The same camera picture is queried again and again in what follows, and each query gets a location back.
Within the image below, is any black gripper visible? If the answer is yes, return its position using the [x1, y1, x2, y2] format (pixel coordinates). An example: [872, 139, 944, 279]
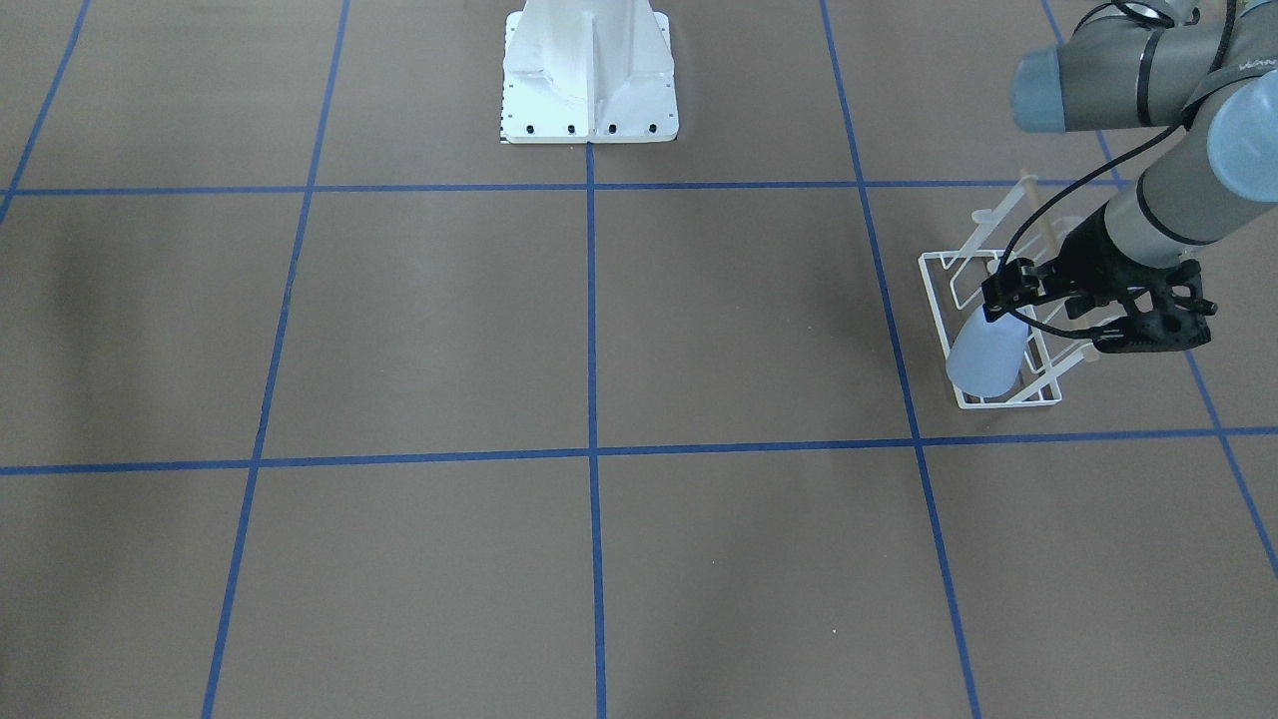
[982, 208, 1167, 324]

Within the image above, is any blue plastic cup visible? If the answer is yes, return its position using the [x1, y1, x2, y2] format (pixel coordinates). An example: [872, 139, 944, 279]
[947, 307, 1030, 397]

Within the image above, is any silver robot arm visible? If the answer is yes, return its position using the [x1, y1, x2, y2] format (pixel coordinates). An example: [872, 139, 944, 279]
[976, 1, 1275, 346]

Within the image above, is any brown paper table cover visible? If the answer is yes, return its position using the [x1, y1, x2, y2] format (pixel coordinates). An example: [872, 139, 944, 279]
[3, 1, 1275, 718]

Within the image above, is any white wire cup rack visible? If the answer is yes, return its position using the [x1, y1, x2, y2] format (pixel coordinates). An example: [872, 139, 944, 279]
[918, 171, 1128, 411]

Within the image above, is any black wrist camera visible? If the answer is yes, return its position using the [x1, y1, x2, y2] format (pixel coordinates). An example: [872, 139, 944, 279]
[1066, 259, 1218, 355]

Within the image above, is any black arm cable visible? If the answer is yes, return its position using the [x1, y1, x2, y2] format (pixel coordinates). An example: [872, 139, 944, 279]
[998, 0, 1238, 346]

